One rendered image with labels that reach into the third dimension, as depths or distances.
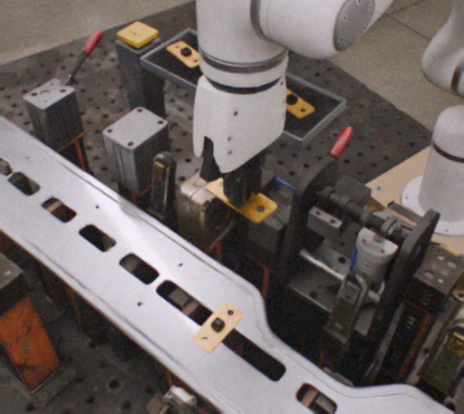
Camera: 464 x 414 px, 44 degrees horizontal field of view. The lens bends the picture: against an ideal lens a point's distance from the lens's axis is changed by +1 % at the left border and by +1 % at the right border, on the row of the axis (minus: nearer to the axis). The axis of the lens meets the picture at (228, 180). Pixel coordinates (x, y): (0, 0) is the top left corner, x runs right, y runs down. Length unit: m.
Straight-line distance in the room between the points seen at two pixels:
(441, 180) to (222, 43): 0.84
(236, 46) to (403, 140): 1.22
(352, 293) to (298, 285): 0.16
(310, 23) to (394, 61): 2.86
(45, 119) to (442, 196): 0.84
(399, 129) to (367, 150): 0.14
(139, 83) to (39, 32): 2.39
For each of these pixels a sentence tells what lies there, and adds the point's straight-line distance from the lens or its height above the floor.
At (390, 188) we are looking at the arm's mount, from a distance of 1.40.
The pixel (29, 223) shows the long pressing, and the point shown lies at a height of 1.00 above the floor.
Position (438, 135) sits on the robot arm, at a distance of 1.22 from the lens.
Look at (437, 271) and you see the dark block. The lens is 0.85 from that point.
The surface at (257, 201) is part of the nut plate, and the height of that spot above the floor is 1.28.
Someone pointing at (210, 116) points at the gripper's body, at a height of 1.43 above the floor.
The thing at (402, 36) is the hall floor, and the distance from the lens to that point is 3.51.
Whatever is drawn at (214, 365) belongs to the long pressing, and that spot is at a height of 1.00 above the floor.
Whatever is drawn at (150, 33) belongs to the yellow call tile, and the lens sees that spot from 1.19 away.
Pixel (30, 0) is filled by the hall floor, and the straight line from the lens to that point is 3.92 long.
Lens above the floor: 1.78
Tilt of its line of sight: 46 degrees down
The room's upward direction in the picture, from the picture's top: straight up
